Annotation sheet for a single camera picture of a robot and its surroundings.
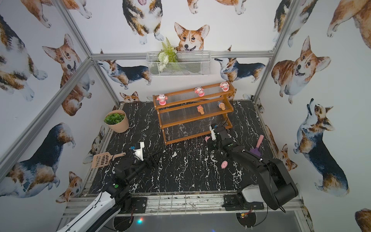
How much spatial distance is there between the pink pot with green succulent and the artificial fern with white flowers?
0.43 metres

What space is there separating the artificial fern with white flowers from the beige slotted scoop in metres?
0.62

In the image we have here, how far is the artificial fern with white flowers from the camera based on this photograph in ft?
2.66

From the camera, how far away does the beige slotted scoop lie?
896 mm

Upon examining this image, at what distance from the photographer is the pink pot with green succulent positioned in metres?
0.94
